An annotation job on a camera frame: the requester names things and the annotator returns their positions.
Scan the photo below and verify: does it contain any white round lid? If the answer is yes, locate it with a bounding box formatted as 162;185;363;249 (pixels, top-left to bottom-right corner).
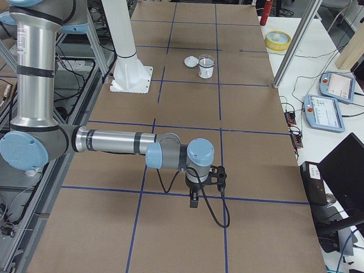
184;56;198;68

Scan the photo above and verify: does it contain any clear plastic funnel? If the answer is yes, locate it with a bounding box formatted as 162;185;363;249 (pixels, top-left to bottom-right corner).
198;54;214;68

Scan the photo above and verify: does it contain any white enamel cup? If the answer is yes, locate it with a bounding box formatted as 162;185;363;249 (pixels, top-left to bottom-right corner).
198;66;214;79

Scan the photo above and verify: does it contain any lower orange black connector box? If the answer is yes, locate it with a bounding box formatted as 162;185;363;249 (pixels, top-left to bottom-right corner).
290;131;303;149

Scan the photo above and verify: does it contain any orange black connector box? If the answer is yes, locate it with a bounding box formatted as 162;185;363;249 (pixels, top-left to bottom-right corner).
290;131;303;149
284;111;296;126

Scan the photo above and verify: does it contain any black box with label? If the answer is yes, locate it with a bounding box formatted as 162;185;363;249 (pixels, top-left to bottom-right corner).
300;161;329;206

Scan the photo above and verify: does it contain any upper orange black connector box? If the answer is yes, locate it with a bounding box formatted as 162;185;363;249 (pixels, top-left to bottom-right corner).
284;111;296;126

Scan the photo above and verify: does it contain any black laptop screen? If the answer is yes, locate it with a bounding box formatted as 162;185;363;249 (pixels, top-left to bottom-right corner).
318;133;363;212

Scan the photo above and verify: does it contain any near teach pendant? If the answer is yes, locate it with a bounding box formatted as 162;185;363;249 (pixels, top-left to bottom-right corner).
303;94;345;133

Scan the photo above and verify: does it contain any teach pendant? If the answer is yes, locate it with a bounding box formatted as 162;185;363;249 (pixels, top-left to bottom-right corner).
303;94;345;133
319;71;355;104

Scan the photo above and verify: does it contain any yellow tape roll with dish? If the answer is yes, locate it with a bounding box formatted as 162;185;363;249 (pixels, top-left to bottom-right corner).
264;30;292;51

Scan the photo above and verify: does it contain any far teach pendant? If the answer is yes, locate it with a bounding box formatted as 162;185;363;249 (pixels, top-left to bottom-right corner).
319;71;355;104

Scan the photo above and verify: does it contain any red bottle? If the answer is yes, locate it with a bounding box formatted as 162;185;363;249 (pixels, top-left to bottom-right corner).
259;0;274;26

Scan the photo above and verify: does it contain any wooden plank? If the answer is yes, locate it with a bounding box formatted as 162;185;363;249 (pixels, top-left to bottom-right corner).
336;24;364;70

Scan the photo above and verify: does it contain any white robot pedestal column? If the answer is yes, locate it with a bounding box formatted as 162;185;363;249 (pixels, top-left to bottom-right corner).
102;0;153;94

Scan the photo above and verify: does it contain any aluminium side frame rail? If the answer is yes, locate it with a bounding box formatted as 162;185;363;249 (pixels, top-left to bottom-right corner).
1;57;106;272

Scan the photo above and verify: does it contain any aluminium frame post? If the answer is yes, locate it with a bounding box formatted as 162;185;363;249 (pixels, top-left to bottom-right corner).
272;0;322;88

